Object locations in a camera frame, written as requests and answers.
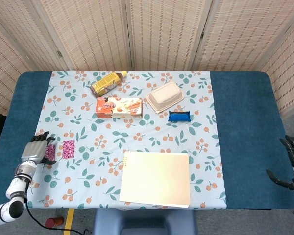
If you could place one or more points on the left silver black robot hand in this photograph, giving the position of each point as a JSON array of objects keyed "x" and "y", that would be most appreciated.
[{"x": 34, "y": 150}]

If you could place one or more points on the pink speckled rectangular block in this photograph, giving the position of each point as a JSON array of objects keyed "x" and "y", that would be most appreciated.
[{"x": 51, "y": 152}]

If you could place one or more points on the pink patterned packet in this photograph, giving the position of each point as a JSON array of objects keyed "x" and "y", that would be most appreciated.
[{"x": 68, "y": 149}]

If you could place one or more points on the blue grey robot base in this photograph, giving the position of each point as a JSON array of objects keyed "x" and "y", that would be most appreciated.
[{"x": 144, "y": 220}]

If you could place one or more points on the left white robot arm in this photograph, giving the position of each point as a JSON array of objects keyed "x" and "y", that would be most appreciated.
[{"x": 17, "y": 188}]

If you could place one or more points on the red orange cylinder can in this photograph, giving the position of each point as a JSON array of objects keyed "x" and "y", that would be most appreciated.
[{"x": 54, "y": 222}]

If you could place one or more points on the woven folding screen panel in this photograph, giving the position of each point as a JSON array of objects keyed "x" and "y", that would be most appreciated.
[
  {"x": 2, "y": 73},
  {"x": 242, "y": 31},
  {"x": 166, "y": 31},
  {"x": 289, "y": 73},
  {"x": 93, "y": 31},
  {"x": 27, "y": 29}
]

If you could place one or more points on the orange biscuit roll box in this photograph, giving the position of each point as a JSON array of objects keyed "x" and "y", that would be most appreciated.
[{"x": 117, "y": 107}]

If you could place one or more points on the yellow label tea bottle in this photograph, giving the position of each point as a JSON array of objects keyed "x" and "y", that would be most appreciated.
[{"x": 105, "y": 84}]

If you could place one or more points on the brass screen hinge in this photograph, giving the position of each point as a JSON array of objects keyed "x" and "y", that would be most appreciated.
[
  {"x": 202, "y": 34},
  {"x": 59, "y": 53}
]

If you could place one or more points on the floral light blue tablecloth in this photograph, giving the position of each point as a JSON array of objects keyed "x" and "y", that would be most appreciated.
[{"x": 137, "y": 132}]

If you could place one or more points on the beige spiral notebook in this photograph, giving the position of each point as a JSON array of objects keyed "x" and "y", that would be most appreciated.
[{"x": 156, "y": 178}]

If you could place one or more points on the blue snack packet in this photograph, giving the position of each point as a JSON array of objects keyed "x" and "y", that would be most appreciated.
[{"x": 178, "y": 117}]

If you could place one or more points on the beige lidded food container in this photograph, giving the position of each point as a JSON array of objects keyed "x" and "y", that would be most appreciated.
[{"x": 165, "y": 94}]

